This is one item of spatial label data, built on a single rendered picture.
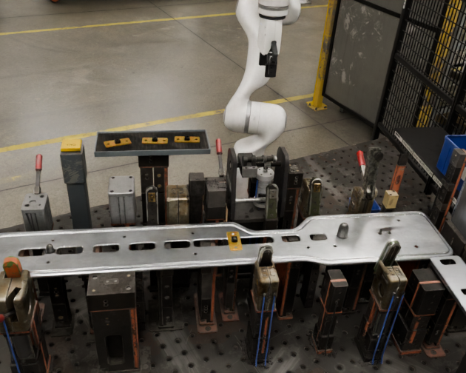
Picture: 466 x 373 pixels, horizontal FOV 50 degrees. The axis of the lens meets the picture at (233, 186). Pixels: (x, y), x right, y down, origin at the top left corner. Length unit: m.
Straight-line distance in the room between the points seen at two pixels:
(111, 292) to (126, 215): 0.32
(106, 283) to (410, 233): 0.94
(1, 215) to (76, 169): 1.78
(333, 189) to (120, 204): 1.14
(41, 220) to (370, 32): 3.17
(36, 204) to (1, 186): 2.12
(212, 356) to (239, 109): 0.85
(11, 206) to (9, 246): 1.93
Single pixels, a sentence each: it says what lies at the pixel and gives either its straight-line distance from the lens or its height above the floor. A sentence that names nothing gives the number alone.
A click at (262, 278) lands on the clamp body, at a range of 1.35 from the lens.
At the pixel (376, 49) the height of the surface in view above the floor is 0.76.
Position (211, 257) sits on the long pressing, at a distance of 1.46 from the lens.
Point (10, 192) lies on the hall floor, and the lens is 3.65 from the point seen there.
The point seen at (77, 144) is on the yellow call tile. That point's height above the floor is 1.16.
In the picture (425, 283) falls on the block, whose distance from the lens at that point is 1.56.
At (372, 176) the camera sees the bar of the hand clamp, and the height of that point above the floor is 1.12.
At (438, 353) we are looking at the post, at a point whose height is 0.70.
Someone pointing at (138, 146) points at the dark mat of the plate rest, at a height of 1.16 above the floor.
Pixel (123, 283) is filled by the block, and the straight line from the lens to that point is 1.35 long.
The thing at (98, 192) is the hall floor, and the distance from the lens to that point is 3.51.
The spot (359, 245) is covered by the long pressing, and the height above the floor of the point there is 1.00.
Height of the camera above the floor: 1.98
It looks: 34 degrees down
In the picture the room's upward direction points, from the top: 4 degrees clockwise
